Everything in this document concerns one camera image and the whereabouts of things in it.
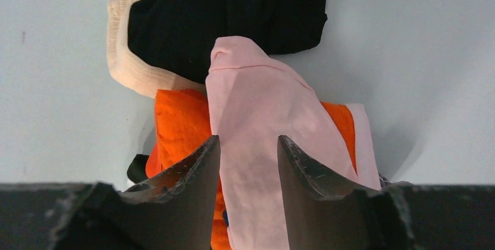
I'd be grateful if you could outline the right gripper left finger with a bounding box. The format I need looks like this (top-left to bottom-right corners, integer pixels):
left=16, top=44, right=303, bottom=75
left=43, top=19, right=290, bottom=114
left=123, top=136, right=220, bottom=249

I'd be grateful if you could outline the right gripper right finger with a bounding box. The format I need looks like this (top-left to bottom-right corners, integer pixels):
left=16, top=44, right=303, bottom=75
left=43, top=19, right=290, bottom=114
left=277, top=136, right=402, bottom=249

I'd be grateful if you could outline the light pink underwear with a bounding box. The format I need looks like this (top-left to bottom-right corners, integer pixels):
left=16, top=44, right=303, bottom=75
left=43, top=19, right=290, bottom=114
left=206, top=36, right=381, bottom=249

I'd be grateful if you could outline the black white striped underwear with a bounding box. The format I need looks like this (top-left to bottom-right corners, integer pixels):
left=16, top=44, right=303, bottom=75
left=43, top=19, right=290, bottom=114
left=127, top=154, right=149, bottom=186

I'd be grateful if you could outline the orange underwear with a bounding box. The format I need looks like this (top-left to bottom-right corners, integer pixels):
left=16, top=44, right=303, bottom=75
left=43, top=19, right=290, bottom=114
left=145, top=89, right=357, bottom=249

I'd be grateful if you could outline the cream underwear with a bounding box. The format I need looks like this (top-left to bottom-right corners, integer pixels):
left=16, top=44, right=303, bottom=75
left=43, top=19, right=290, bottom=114
left=106, top=0, right=206, bottom=99

